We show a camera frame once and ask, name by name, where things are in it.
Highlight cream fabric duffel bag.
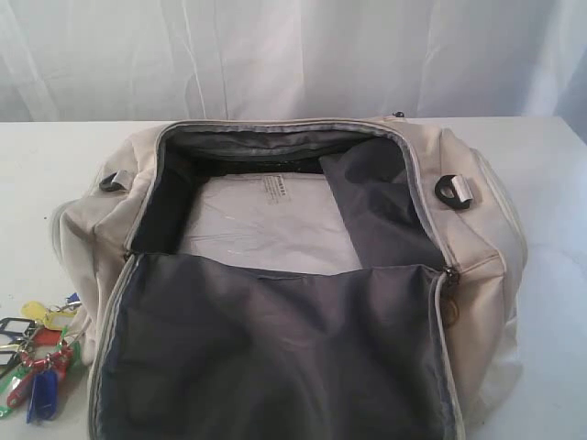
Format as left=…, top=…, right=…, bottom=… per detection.
left=52, top=116, right=527, bottom=439

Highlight bunch of colourful key tags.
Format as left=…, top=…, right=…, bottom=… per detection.
left=1, top=294, right=82, bottom=424

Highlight white garment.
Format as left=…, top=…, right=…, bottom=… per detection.
left=178, top=173, right=361, bottom=275

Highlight white backdrop curtain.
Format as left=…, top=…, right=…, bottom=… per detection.
left=1, top=1, right=586, bottom=125

